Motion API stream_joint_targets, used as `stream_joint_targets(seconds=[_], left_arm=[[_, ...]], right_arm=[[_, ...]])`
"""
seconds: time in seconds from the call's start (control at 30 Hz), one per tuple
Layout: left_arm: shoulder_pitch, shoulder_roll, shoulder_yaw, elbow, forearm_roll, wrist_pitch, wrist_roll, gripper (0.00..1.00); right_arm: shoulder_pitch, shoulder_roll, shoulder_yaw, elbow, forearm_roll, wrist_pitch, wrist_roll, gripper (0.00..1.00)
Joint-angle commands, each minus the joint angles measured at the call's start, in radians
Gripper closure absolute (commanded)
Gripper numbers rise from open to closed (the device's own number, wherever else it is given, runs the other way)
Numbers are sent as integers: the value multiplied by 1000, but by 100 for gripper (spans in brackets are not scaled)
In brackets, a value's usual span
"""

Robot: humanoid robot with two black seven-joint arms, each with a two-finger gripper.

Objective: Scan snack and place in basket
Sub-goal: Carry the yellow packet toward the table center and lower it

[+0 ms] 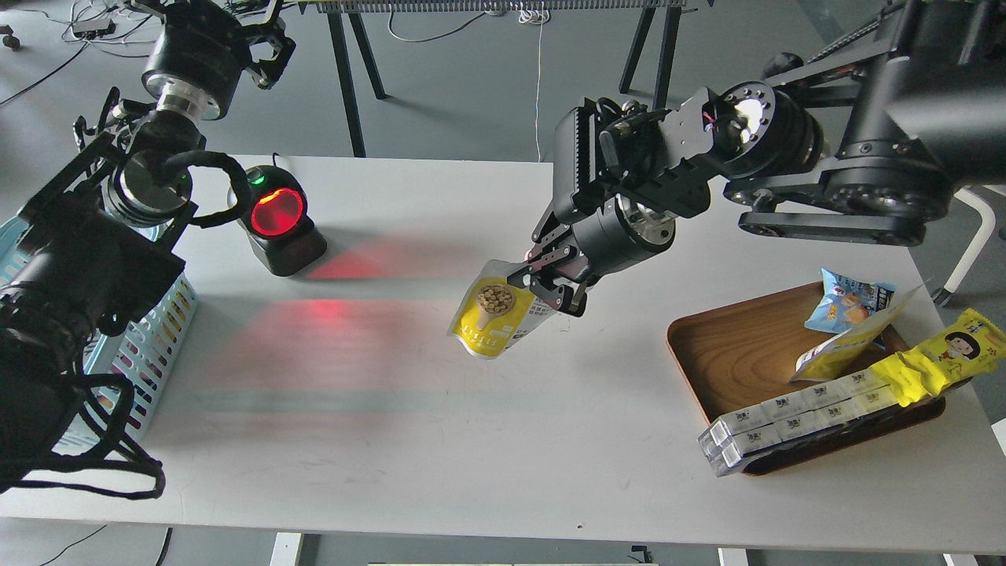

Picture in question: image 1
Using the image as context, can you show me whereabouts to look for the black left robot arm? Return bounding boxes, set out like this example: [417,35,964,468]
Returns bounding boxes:
[1,1,296,499]

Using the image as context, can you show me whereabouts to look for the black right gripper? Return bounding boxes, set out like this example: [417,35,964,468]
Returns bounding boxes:
[506,99,716,318]

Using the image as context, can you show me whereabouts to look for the brown wooden tray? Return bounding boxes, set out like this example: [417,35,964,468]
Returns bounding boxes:
[666,282,946,476]

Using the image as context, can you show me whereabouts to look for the yellow cartoon snack pack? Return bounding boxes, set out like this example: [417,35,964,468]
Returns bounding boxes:
[869,309,1005,407]

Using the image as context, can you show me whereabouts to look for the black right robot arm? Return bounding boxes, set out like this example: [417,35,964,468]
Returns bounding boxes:
[505,1,1005,316]

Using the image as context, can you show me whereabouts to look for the light blue plastic basket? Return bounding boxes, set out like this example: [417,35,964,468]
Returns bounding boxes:
[1,216,199,455]

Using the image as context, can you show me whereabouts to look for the black barcode scanner red window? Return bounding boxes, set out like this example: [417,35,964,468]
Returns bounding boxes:
[240,164,327,277]

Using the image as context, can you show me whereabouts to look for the clear wrapped box row upper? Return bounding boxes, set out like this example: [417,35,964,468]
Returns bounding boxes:
[697,367,897,450]

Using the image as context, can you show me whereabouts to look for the yellow white snack pouch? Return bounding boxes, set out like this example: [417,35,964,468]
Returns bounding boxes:
[789,285,923,384]

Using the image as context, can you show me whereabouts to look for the white hanging cord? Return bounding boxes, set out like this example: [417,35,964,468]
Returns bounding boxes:
[519,8,551,163]

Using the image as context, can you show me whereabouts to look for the black power adapter floor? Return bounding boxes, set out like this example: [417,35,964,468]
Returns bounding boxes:
[71,17,116,40]

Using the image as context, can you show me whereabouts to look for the blue snack bag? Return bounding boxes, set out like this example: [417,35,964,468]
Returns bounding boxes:
[804,268,896,334]

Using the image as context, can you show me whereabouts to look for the background black leg table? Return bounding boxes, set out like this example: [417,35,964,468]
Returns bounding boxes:
[281,10,677,162]

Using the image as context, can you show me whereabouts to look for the yellow nut snack pouch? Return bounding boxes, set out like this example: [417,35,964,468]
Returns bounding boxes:
[448,260,556,359]

